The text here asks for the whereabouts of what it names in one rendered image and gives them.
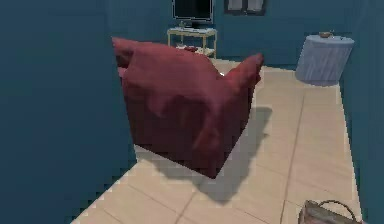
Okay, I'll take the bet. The dark red armchair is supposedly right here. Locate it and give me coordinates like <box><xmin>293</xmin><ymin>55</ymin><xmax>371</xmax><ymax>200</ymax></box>
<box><xmin>111</xmin><ymin>36</ymin><xmax>265</xmax><ymax>180</ymax></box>

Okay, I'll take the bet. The cream television stand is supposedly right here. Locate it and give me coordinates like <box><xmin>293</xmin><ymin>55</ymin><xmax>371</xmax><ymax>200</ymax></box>
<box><xmin>166</xmin><ymin>26</ymin><xmax>218</xmax><ymax>60</ymax></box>

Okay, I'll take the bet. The black television set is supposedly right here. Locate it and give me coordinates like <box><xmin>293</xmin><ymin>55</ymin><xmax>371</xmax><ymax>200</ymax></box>
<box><xmin>171</xmin><ymin>0</ymin><xmax>214</xmax><ymax>29</ymax></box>

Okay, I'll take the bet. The round table with blue cloth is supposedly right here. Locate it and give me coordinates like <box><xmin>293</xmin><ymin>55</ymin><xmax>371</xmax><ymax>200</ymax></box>
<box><xmin>295</xmin><ymin>33</ymin><xmax>356</xmax><ymax>87</ymax></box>

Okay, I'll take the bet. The dark framed wall picture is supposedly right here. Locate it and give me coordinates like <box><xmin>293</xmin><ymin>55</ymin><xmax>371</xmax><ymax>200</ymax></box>
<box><xmin>223</xmin><ymin>0</ymin><xmax>268</xmax><ymax>17</ymax></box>

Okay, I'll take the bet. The brown basket with handle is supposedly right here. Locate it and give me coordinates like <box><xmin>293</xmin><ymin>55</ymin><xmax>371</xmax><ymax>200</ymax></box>
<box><xmin>297</xmin><ymin>199</ymin><xmax>364</xmax><ymax>224</ymax></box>

